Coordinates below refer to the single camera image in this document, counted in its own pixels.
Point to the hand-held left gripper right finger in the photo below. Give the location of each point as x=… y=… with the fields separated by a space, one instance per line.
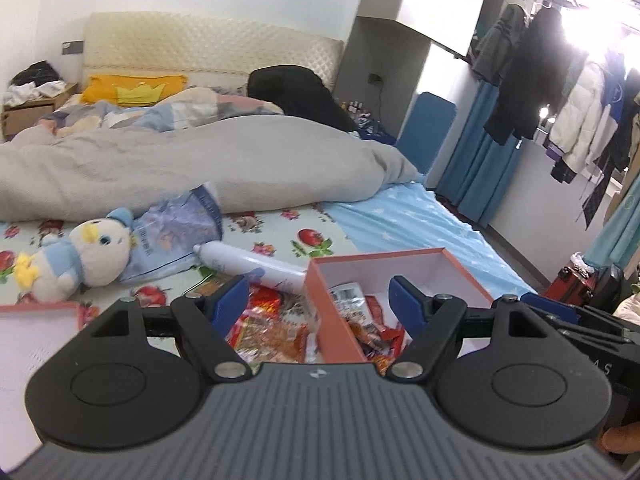
x=405 y=305

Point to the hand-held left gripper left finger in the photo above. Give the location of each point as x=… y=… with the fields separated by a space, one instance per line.
x=230 y=301

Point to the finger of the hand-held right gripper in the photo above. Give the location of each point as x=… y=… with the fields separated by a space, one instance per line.
x=550 y=309
x=590 y=336

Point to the red snack packet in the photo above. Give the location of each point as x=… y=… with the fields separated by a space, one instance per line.
x=260 y=310

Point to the red snack packets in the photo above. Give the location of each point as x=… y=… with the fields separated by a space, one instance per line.
x=372 y=332

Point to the white barcode snack packet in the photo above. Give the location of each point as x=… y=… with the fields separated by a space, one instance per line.
x=345 y=294

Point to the orange snack packet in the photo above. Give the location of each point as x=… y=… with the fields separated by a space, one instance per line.
x=275 y=342

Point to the pink-edged cardboard box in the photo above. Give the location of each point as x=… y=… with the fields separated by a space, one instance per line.
x=340 y=330

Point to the person's right hand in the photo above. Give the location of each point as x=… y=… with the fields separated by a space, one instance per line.
x=622 y=437

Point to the red suitcase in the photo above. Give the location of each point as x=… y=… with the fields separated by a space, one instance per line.
x=570 y=285

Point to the white cylindrical bottle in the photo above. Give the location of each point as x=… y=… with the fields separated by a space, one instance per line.
x=250 y=262

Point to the fruit print mat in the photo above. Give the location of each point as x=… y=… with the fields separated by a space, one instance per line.
x=280 y=240

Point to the blue star bed sheet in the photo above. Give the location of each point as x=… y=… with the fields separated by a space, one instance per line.
x=415 y=225

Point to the translucent blue plastic bag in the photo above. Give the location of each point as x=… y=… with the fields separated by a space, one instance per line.
x=170 y=235

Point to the teal hanging cloth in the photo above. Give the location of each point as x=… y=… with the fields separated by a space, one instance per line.
x=615 y=230

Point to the white duck plush toy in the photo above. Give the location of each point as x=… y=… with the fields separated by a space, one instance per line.
x=95 y=255

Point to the grey duvet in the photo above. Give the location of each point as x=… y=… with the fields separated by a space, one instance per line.
x=200 y=160

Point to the blue curtain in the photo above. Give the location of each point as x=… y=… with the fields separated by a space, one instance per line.
x=475 y=160

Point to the blue covered chair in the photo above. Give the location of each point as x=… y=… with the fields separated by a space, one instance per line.
x=425 y=130

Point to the group of small bottles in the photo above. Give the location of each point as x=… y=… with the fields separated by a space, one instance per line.
x=362 y=117

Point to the white hanging jacket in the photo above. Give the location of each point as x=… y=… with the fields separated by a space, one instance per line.
x=585 y=115

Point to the patchwork quilt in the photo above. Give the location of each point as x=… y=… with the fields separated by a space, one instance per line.
x=165 y=110

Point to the pink-edged box lid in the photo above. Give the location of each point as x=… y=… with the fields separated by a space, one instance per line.
x=30 y=350

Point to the black clothing heap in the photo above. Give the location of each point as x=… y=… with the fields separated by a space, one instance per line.
x=300 y=95

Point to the black hanging coat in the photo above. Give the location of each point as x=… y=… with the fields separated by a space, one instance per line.
x=535 y=75

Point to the yellow pillow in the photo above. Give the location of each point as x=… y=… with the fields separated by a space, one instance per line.
x=125 y=91

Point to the cream padded headboard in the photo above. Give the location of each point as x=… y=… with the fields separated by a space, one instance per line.
x=210 y=45

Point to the grey hanging jacket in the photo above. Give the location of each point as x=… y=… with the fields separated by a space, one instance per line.
x=495 y=45

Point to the wooden nightstand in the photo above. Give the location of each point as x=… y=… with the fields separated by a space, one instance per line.
x=27 y=117

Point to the black wall socket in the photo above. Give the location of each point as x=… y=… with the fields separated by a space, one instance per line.
x=375 y=79

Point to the grey wall cabinet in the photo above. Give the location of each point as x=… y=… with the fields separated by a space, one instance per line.
x=390 y=55

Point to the grey wall switch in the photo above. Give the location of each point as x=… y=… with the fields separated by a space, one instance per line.
x=71 y=47

